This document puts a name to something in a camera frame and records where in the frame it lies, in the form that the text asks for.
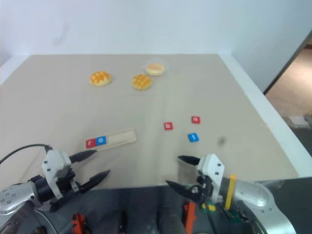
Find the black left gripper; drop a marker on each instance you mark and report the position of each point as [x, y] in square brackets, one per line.
[67, 179]

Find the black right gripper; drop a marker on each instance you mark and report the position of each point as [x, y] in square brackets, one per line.
[203, 189]

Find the blue letter tile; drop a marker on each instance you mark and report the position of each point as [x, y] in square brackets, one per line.
[193, 137]
[101, 140]

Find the red letter tile b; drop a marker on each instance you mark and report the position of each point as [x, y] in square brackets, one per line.
[168, 126]

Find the red letter tile o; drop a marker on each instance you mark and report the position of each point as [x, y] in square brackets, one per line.
[195, 119]

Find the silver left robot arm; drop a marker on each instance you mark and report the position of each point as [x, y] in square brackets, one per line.
[14, 195]

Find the wooden letter tray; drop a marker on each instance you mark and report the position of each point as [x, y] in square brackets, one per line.
[122, 137]

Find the orange plastic clamp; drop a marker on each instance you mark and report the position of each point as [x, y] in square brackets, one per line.
[78, 223]
[190, 217]

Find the beige table cover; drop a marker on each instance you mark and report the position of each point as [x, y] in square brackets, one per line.
[73, 109]

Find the green circuit board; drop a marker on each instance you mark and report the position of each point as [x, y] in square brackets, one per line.
[233, 216]

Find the golden crosshatched bun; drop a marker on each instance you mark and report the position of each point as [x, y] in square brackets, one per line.
[142, 82]
[100, 78]

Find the pale round bun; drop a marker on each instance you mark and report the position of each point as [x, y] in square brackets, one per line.
[154, 69]

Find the cardboard box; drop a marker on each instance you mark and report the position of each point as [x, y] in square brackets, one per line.
[298, 120]

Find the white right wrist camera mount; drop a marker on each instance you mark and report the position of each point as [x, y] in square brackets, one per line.
[214, 165]

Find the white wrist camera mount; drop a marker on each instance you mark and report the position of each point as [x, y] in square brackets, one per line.
[214, 165]
[52, 161]

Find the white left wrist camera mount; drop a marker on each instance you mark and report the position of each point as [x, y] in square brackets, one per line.
[52, 161]

